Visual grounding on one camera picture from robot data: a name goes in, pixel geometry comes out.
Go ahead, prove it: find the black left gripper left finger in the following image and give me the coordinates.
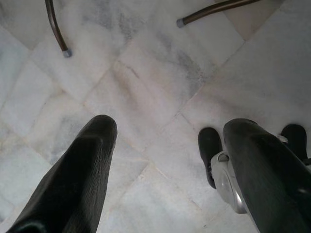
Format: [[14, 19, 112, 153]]
[[4, 115, 118, 233]]

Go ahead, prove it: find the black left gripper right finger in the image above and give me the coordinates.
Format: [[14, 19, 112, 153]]
[[223, 118, 311, 233]]

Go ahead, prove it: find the black robot right foot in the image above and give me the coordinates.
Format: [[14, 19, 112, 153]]
[[280, 124, 308, 161]]

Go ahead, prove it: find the black robot foot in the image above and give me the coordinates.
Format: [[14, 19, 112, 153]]
[[280, 124, 308, 161], [198, 127, 224, 190]]

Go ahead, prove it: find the black robot left foot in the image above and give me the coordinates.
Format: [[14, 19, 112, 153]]
[[198, 127, 224, 190]]

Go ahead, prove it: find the brown metal chair leg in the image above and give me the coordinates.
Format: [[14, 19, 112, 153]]
[[176, 0, 261, 28], [45, 0, 73, 58]]

